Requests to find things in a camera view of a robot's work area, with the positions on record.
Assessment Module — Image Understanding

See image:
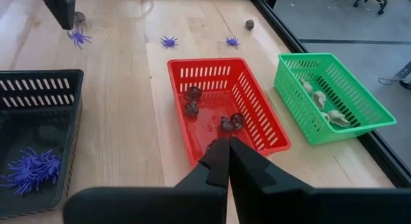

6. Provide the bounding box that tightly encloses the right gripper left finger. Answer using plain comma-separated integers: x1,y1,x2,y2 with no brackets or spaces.
175,137,231,190

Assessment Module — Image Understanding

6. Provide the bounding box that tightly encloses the red plastic basket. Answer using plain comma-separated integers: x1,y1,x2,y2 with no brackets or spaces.
166,56,292,167

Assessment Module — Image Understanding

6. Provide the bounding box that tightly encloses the purple plastic spider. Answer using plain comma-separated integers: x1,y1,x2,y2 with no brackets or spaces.
33,148,62,180
12,146,42,186
66,27,93,50
225,35,241,48
0,172,30,196
160,35,179,49

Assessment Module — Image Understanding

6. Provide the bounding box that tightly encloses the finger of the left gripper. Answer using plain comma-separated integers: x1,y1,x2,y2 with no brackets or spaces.
59,0,78,30
37,0,70,30

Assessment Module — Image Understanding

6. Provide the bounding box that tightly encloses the green plastic basket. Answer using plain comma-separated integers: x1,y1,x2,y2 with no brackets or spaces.
274,52,398,146

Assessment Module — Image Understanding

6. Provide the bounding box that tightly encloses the black plastic basket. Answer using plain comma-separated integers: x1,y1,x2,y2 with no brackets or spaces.
0,69,85,218

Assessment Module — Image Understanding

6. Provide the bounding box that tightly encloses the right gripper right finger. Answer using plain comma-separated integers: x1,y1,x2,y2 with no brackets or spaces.
229,136,314,199

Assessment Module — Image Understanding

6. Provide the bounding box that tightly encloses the black floor cable with plug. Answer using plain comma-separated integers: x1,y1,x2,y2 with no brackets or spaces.
378,76,411,90

